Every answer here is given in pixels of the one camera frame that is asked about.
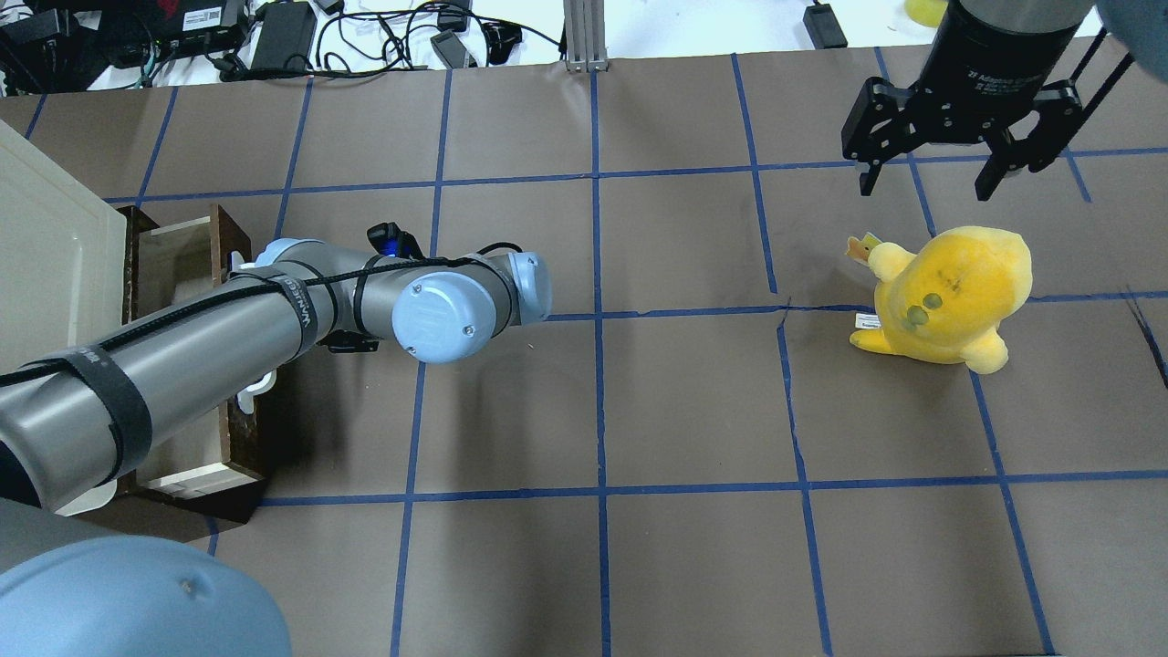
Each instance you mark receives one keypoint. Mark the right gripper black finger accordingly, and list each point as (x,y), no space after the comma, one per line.
(876,131)
(1060,113)

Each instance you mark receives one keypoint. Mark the aluminium frame post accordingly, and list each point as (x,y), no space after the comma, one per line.
(585,36)

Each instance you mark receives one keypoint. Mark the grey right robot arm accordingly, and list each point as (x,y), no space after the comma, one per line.
(1140,26)

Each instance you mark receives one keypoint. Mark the cream plastic cabinet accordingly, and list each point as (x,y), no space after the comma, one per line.
(50,274)

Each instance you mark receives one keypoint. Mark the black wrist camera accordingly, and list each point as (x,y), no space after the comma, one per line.
(389,240)

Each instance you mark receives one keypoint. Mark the black power adapter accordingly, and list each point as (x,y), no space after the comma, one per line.
(286,33)

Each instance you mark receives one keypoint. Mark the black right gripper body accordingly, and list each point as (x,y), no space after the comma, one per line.
(990,57)

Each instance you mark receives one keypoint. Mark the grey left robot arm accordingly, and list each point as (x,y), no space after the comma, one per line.
(73,589)

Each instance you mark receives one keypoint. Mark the yellow plush dinosaur toy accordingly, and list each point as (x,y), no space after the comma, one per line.
(945,303)

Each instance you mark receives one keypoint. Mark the dark wooden drawer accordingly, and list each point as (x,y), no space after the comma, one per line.
(211,463)

